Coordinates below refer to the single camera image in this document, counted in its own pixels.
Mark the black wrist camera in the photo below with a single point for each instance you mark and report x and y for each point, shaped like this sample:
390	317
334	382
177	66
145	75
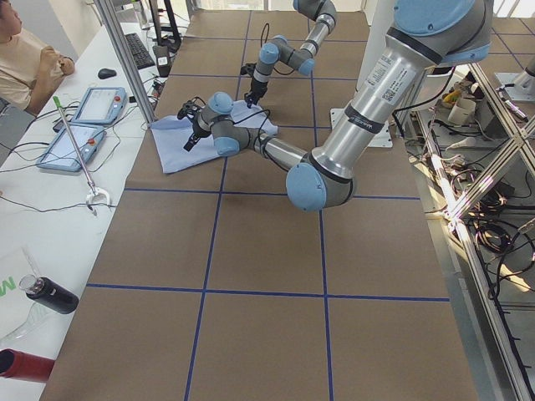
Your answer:
248	69
191	108

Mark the light blue striped shirt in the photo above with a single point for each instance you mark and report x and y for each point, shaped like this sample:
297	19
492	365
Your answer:
170	135

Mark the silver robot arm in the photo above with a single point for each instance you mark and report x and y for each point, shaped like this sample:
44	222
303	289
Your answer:
323	14
422	35

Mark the seated person beige shirt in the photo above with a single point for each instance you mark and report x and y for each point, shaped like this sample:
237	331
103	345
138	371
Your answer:
31	70

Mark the black computer mouse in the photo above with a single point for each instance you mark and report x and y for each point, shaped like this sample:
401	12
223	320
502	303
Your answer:
105	73

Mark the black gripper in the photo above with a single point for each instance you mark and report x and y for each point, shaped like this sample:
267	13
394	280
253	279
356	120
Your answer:
196	132
255	88

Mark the black power adapter box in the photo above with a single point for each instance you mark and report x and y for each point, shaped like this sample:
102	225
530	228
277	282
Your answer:
162	60

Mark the blue teach pendant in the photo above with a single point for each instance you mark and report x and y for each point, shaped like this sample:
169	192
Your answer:
60	154
100	106

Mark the upper blue teach pendant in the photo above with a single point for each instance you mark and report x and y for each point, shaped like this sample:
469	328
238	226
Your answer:
100	106

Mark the silver reacher grabber stick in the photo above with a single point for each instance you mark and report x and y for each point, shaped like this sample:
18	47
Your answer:
94	190

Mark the lower blue teach pendant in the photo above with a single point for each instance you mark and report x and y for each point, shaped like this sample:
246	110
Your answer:
60	154

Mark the black water bottle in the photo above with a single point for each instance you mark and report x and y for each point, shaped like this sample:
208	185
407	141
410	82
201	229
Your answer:
49	294

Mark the red cylinder bottle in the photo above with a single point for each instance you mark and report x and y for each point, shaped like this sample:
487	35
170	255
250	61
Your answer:
25	366

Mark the grey aluminium frame post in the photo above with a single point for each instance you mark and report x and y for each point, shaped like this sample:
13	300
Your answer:
106	11

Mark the black keyboard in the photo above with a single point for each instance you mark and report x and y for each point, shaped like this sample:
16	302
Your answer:
139	52

